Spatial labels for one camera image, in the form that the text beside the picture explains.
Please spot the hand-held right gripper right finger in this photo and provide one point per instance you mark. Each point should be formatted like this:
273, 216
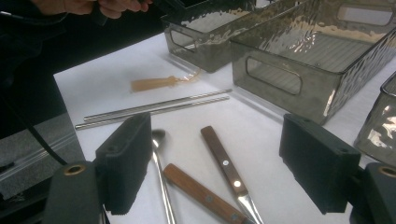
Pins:
320, 161

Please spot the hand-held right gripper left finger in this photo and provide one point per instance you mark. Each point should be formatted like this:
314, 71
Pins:
124, 161

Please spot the metal spoon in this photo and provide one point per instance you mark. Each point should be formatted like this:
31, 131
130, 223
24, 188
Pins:
158, 137

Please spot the metal chopstick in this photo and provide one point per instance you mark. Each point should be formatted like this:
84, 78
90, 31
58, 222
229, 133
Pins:
152, 111
155, 104

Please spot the smoky clear plastic bin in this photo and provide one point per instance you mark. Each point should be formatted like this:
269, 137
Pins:
314, 102
199, 53
379, 130

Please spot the metal floor rail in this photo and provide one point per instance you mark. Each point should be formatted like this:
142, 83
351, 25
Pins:
31, 165

